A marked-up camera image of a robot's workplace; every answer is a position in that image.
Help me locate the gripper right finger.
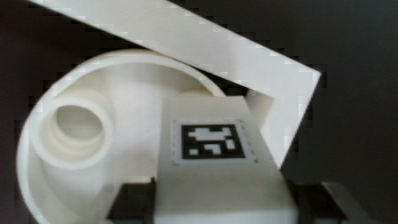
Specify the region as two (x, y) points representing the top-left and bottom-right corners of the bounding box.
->
(290, 181), (381, 224)

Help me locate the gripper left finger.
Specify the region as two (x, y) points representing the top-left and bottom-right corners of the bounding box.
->
(107, 179), (157, 224)

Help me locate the white U-shaped fence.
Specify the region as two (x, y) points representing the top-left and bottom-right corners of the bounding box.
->
(29, 0), (320, 162)

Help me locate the white stool leg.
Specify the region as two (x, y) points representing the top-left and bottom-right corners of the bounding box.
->
(155, 97), (299, 224)

